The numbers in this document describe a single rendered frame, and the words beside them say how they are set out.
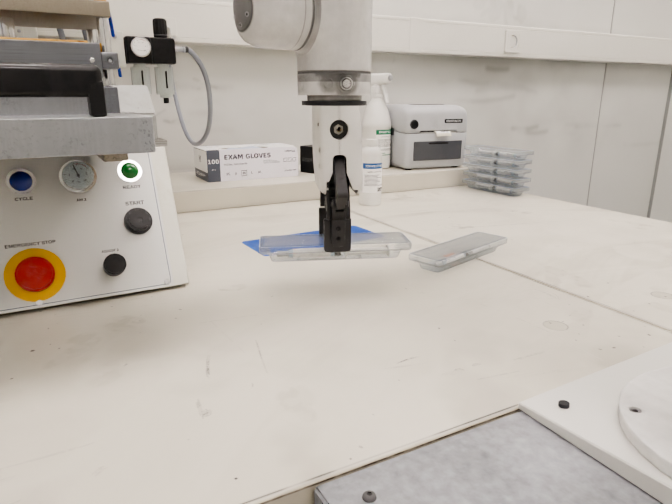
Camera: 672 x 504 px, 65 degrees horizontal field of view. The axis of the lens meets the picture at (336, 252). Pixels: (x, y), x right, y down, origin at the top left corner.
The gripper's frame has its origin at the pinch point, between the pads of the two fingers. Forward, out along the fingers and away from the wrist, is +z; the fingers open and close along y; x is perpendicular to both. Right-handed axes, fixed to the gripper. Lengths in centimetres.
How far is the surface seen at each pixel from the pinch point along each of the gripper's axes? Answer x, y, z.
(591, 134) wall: -121, 140, -1
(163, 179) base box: 21.5, 8.1, -5.5
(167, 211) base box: 21.0, 6.4, -1.6
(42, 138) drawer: 24.9, -19.0, -12.8
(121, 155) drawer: 20.3, -15.0, -11.0
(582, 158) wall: -118, 139, 8
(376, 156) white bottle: -15, 51, -3
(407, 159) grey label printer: -29, 75, 0
